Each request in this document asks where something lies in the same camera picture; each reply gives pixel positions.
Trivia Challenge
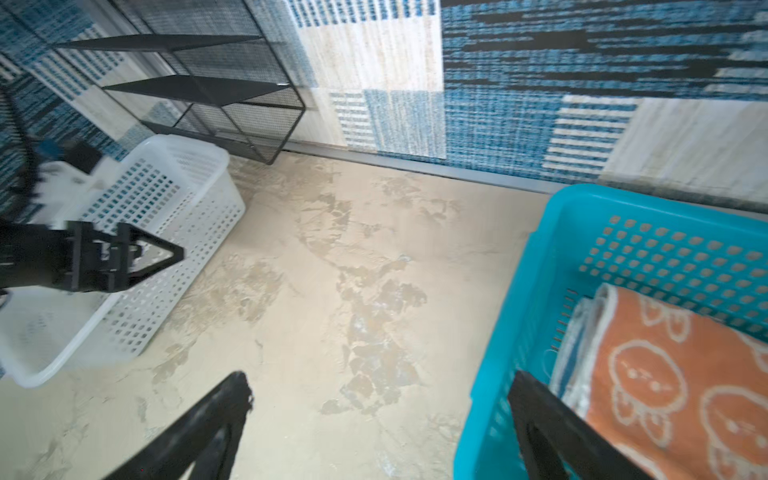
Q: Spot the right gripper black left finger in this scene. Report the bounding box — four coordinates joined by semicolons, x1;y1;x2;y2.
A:
107;371;253;479

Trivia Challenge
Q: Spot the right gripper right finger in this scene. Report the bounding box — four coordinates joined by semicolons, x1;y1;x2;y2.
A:
507;370;650;479

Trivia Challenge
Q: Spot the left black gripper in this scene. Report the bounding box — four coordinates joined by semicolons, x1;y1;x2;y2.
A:
1;222;185;292

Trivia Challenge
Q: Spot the teal bicycle print towel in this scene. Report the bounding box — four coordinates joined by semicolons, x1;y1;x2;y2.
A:
549;297;595;397

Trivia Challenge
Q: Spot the white plastic laundry basket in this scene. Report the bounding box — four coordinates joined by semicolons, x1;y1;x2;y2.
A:
1;135;245;388

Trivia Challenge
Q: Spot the orange bear print towel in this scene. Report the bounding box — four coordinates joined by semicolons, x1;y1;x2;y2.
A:
559;284;767;479

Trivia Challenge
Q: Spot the teal plastic basket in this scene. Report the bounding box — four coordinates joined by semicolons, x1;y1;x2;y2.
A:
453;185;767;479

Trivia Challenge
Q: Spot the black wire shelf rack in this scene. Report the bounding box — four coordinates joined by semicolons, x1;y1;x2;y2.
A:
55;1;306;165

